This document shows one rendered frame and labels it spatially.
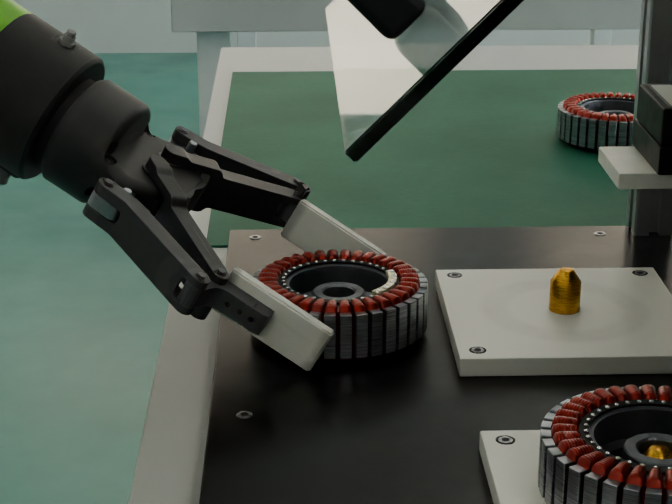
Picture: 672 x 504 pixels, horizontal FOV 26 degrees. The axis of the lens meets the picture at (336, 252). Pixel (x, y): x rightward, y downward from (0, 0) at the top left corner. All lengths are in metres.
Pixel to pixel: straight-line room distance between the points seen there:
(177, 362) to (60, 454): 1.54
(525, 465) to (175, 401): 0.24
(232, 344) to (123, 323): 2.07
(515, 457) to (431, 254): 0.34
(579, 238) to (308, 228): 0.23
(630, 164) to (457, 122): 0.61
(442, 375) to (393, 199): 0.40
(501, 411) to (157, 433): 0.20
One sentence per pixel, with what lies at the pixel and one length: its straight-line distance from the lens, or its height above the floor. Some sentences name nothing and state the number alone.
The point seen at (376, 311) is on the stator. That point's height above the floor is 0.80.
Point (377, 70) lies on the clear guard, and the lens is 0.49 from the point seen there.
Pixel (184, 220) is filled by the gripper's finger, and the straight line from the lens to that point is 0.88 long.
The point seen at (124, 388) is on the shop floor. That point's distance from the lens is 2.69.
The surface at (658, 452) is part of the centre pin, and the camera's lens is 0.71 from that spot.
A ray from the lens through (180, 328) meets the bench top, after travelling 0.99.
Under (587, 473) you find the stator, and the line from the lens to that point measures 0.67.
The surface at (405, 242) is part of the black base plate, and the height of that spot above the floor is 0.77.
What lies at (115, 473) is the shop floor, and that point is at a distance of 2.40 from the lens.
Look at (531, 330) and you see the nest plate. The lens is 0.90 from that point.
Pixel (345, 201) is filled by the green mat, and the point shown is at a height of 0.75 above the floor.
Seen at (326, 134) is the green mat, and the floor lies 0.75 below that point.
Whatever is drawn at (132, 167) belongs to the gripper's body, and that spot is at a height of 0.87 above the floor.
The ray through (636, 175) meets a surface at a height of 0.88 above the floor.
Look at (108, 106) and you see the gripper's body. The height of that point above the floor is 0.91.
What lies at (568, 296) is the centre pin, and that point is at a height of 0.79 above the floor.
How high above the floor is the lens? 1.13
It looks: 20 degrees down
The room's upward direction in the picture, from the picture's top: straight up
